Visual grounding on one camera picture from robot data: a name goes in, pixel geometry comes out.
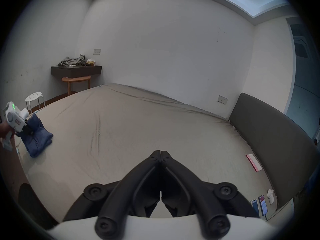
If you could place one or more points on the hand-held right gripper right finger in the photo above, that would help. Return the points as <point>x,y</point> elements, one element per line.
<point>185,184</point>

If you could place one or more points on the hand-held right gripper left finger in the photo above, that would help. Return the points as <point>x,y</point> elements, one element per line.
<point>140,184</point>

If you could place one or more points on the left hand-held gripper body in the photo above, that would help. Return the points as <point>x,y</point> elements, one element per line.
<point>15,116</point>

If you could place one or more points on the dark blue shirt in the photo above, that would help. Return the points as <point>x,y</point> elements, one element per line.
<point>37,136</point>

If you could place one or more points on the person's left hand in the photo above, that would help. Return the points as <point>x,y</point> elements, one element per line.
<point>4,130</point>

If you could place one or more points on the white round stool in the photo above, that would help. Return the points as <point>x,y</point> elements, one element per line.
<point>33,97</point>

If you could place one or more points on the bed with beige sheet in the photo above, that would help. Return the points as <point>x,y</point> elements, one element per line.
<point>150,121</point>

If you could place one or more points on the round wooden side table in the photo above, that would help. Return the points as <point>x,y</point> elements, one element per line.
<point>75,79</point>

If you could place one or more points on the red and white card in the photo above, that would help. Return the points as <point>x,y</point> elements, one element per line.
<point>253,162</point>

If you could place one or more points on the phone with blue screen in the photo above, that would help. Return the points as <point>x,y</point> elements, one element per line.
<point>255,206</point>

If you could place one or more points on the phone with red screen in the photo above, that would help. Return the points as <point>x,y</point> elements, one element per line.
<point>263,204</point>

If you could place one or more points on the white hand controller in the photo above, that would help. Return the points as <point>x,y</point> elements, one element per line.
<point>270,196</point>

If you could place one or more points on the dark grey padded headboard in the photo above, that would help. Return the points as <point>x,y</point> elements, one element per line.
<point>272,144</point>

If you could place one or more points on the dark wall shelf with clutter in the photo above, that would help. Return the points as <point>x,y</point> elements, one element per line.
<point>75,70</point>

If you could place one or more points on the wall socket plate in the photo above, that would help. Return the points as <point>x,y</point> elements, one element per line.
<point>222,100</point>
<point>97,51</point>

